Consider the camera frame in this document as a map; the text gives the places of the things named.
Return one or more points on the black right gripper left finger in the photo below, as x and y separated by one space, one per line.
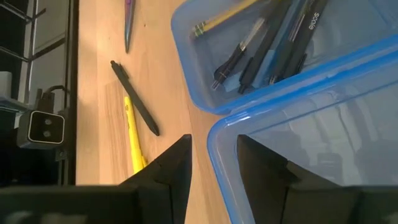
168 186

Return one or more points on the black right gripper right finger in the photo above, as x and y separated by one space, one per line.
267 186

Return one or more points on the yellow BIC highlighter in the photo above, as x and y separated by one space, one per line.
134 137

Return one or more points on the blue plastic supply box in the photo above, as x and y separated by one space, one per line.
311 124

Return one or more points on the clear barrel black grip pen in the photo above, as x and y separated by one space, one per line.
233 60

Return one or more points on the black pen silver clip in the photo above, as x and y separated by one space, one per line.
287 46

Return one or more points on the yellow pencil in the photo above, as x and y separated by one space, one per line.
224 17

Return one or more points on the black shelf rack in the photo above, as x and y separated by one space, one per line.
18 37

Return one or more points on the black aluminium table frame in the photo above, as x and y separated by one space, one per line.
71 93

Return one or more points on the black table-level camera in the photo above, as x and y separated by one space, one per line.
42 129

